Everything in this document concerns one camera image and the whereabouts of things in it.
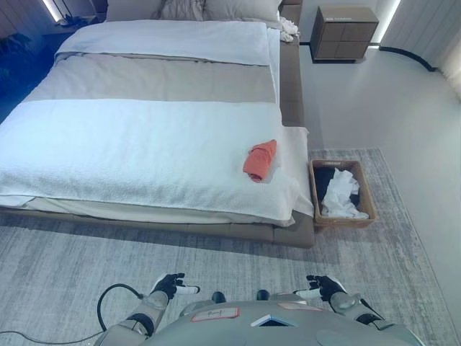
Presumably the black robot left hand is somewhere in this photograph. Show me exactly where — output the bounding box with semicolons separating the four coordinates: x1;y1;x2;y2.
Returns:
150;272;201;301

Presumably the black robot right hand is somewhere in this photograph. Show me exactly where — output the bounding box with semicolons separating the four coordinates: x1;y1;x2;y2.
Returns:
293;274;347;303

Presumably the orange cloth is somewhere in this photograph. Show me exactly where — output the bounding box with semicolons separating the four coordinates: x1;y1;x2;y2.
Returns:
242;139;278;184

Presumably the woven brown laundry basket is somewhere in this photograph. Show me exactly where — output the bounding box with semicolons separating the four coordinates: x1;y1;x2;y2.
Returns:
308;159;379;232

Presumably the silver robot torso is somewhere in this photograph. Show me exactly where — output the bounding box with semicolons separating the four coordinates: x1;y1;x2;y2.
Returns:
143;299;426;346

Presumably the grey woven rug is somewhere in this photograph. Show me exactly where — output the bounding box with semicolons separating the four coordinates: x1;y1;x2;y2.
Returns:
0;146;461;346

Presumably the white crumpled garment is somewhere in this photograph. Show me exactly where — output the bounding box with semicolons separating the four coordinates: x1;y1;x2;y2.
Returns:
321;167;370;221

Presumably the black garment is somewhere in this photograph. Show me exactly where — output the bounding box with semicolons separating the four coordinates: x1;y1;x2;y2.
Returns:
314;164;362;214

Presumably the white terry blanket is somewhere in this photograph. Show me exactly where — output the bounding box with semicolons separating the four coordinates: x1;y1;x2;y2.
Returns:
0;98;302;229

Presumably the beige duvet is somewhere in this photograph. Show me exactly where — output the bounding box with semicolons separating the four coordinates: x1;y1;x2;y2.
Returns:
21;52;279;106

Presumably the white fitted mattress sheet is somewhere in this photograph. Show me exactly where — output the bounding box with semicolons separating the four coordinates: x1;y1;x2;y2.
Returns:
265;27;282;106

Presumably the black curved baseboard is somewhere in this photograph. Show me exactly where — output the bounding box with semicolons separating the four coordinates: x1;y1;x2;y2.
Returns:
377;45;439;72

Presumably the white folded duvet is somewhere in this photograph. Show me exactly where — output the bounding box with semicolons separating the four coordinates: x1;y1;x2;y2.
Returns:
55;19;272;67

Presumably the brown wooden nightstand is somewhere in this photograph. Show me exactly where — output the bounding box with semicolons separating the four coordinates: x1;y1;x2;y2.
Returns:
310;5;380;66

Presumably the white crumpled cloth pile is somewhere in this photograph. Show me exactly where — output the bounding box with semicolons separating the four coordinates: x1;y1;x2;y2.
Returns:
277;15;301;43

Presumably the vertical led light strip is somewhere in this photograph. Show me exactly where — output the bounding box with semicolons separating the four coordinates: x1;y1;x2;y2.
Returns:
373;0;402;48
42;0;61;23

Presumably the branch print pillow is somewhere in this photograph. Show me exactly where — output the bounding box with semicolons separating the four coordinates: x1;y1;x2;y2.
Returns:
150;0;214;22

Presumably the plain beige pillow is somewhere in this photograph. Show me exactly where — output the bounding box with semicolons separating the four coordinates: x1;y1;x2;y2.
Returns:
204;0;284;23
105;0;164;22

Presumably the thick black wrist cable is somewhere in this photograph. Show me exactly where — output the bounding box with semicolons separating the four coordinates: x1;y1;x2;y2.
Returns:
97;283;146;333

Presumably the brown upholstered bed frame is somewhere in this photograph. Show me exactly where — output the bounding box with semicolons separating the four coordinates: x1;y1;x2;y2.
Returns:
0;0;316;249

